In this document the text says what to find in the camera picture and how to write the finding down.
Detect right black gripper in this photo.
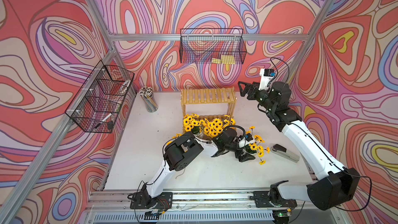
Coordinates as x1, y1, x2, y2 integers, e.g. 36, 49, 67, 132
237, 81, 276, 112

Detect sunflower pot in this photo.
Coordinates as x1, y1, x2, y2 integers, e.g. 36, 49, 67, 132
183, 114, 205, 138
166, 133, 182, 146
244, 126, 271, 165
203, 115, 236, 138

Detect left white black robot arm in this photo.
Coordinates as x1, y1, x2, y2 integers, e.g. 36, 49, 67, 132
127, 125, 256, 211

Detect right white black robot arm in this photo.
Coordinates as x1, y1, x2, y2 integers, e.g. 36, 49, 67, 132
238, 82, 360, 211

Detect grey black stapler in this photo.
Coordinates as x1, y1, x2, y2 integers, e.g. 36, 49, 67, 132
271, 144, 300, 163

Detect yellow sticky notes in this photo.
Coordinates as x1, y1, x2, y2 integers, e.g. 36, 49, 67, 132
211, 55, 236, 65

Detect wooden two-tier shelf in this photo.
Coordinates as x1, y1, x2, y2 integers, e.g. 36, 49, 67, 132
180, 88, 237, 120

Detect white marker in basket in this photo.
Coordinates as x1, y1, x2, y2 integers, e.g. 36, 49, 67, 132
94, 113, 113, 129

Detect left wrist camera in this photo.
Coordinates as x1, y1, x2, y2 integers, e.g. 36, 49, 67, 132
237, 133, 253, 150

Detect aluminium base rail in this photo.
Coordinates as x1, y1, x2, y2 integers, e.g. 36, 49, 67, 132
81, 188, 350, 224

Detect back black wire basket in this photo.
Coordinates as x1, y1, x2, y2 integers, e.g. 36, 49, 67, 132
179, 27, 247, 64

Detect side black wire basket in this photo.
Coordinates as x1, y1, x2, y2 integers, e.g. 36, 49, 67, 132
65, 61, 135, 133

